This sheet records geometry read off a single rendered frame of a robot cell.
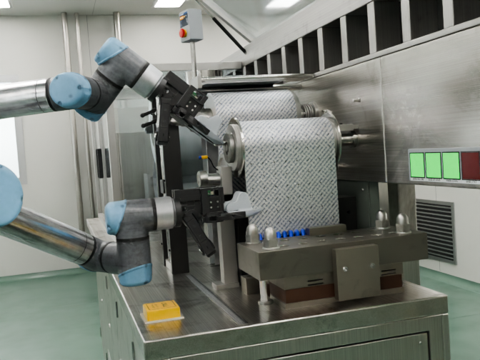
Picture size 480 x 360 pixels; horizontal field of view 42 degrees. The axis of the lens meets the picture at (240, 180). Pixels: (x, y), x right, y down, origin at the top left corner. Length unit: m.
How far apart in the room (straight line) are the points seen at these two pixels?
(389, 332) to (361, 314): 0.08
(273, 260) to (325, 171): 0.34
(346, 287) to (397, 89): 0.46
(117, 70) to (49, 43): 5.62
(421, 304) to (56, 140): 5.89
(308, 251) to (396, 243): 0.21
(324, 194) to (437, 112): 0.38
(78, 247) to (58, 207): 5.54
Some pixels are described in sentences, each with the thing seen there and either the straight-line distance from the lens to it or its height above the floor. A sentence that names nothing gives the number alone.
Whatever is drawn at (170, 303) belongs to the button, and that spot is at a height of 0.92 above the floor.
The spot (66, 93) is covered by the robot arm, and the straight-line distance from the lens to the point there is 1.35.
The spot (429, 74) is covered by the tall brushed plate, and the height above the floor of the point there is 1.37.
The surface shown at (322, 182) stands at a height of 1.15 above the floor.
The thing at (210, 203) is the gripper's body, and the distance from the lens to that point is 1.43.
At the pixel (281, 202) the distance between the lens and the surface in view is 1.50.
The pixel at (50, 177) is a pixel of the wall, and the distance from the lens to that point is 6.97.
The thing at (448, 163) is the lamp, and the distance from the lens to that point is 1.29.
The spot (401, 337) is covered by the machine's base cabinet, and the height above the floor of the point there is 0.82.
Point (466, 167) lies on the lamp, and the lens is 1.25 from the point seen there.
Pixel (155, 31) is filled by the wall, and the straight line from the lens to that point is 7.19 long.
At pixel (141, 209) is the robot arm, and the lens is 1.39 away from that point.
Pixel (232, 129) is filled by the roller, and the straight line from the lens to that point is 1.50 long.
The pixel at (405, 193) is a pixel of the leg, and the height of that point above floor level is 1.09.
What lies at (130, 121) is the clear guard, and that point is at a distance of 2.46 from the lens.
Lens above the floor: 1.25
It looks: 3 degrees down
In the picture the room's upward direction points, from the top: 4 degrees counter-clockwise
